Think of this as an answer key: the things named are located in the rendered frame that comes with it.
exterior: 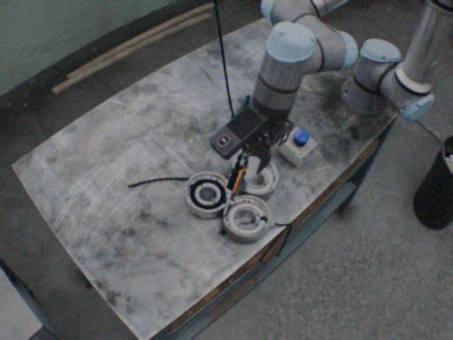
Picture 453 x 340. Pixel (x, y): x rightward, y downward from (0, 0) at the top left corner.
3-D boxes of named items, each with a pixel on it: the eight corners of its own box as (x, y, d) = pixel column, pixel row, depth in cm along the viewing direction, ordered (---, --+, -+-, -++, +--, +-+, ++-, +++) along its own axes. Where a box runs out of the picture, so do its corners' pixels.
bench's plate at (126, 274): (143, 344, 82) (142, 343, 80) (13, 169, 103) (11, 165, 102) (417, 95, 136) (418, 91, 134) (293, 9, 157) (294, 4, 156)
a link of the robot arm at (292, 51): (330, 42, 65) (291, 46, 61) (311, 89, 74) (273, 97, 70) (302, 17, 69) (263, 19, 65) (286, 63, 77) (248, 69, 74)
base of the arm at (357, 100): (356, 77, 133) (363, 56, 125) (390, 104, 128) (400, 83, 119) (332, 95, 126) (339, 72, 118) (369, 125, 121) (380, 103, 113)
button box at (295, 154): (297, 168, 109) (302, 157, 105) (277, 150, 112) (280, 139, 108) (316, 151, 113) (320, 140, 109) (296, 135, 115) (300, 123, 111)
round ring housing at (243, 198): (219, 242, 96) (220, 233, 92) (225, 201, 102) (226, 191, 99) (266, 247, 96) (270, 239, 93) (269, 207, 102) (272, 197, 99)
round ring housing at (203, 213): (176, 208, 100) (176, 199, 96) (197, 174, 105) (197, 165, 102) (218, 227, 98) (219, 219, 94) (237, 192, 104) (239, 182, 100)
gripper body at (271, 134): (287, 144, 87) (304, 101, 78) (257, 164, 82) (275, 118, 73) (259, 121, 90) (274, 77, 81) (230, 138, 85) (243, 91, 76)
